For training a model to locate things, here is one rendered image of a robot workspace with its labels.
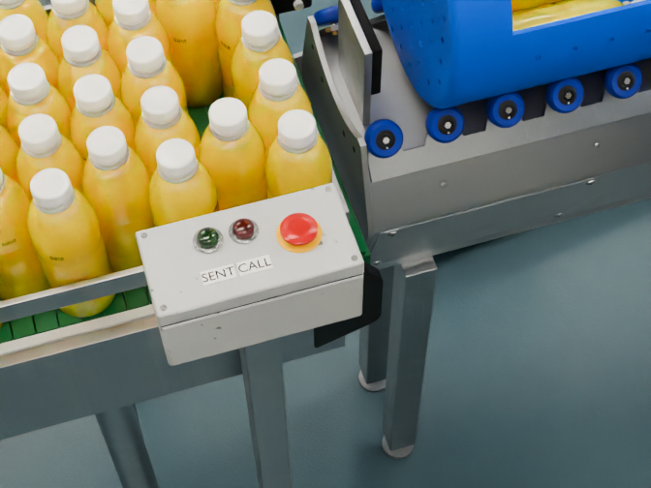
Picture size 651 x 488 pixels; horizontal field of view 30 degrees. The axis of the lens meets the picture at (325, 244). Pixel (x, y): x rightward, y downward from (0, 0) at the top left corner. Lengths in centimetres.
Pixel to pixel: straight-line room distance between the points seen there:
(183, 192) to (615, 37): 49
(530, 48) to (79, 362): 60
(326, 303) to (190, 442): 112
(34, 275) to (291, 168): 31
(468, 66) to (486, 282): 119
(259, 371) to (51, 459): 103
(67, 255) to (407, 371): 83
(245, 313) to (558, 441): 123
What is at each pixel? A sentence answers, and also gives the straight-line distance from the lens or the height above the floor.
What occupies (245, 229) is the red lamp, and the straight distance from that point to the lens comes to 115.
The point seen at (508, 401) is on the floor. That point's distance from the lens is 232.
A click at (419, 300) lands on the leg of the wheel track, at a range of 176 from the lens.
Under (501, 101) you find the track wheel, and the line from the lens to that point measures 143.
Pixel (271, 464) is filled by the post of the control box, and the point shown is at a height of 63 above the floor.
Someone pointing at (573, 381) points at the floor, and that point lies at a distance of 236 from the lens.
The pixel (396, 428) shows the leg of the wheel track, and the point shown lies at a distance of 213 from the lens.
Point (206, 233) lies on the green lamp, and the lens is 115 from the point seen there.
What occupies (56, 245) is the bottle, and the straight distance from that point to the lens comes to 125.
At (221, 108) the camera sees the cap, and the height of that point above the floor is 110.
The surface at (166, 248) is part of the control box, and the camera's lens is 116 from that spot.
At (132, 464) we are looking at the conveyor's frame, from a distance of 166.
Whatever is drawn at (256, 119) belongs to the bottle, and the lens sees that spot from 131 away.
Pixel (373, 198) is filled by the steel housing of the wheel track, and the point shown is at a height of 88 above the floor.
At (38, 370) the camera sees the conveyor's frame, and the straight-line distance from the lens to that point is 138.
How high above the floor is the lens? 206
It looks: 56 degrees down
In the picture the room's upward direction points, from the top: 1 degrees counter-clockwise
